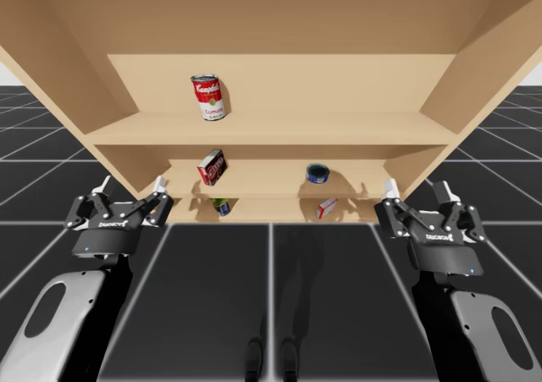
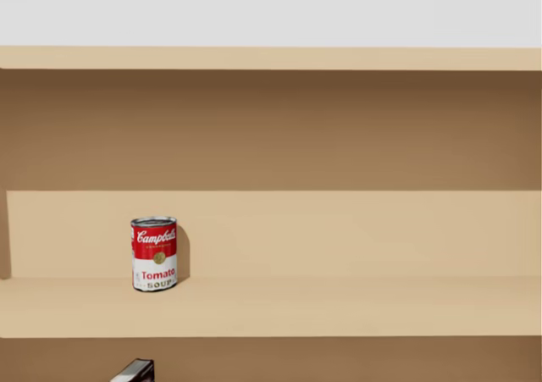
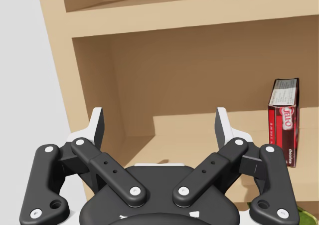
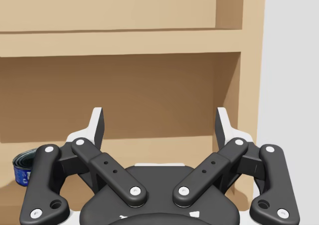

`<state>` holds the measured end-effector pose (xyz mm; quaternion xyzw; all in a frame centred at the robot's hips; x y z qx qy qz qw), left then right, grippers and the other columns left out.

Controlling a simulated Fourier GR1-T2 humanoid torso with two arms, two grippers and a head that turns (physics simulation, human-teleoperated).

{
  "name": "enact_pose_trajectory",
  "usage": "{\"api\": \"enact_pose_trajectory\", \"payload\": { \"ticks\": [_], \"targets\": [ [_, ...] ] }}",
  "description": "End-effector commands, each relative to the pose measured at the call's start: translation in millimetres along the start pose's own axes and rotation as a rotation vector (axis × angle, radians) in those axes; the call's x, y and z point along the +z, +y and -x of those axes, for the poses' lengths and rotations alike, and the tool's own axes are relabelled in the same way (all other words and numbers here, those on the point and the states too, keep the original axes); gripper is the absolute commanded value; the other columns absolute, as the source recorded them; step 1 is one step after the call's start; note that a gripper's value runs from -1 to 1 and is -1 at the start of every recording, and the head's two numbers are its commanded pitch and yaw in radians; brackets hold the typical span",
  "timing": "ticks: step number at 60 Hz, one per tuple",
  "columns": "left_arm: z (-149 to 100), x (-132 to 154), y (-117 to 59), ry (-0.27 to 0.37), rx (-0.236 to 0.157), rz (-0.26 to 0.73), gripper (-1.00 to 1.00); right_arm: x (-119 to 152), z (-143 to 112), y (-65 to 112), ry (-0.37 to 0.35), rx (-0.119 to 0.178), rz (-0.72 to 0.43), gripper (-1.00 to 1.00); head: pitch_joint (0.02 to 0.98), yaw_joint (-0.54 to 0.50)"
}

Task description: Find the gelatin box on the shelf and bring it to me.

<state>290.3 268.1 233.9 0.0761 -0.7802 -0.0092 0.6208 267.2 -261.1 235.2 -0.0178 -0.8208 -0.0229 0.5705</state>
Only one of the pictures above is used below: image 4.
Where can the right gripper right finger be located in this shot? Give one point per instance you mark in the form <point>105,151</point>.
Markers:
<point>207,171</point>

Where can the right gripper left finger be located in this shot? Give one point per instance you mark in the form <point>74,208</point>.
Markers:
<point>112,171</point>

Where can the pale wooden shelf unit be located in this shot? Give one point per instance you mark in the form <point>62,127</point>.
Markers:
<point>149,85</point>

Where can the blue flat can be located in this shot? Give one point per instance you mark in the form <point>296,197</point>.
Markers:
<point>21,170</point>

